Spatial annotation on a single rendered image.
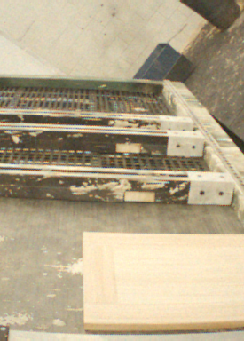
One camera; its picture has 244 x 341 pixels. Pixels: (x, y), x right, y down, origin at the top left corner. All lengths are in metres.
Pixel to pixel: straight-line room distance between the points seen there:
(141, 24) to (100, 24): 0.54
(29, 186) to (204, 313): 0.59
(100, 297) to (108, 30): 5.44
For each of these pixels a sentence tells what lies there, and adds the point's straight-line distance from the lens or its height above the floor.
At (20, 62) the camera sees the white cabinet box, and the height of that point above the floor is 1.60.
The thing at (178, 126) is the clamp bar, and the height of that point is 0.96.
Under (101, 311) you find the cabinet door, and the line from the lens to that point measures 0.83.
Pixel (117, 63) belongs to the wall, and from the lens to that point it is 6.18.
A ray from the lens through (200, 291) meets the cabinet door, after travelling 0.91.
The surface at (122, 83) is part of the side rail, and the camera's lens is 2.43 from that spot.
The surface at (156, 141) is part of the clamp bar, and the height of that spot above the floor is 1.05.
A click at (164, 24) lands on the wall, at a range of 6.27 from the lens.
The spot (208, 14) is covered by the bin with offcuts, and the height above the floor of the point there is 0.26.
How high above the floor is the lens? 1.55
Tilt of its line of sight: 17 degrees down
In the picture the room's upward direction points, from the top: 55 degrees counter-clockwise
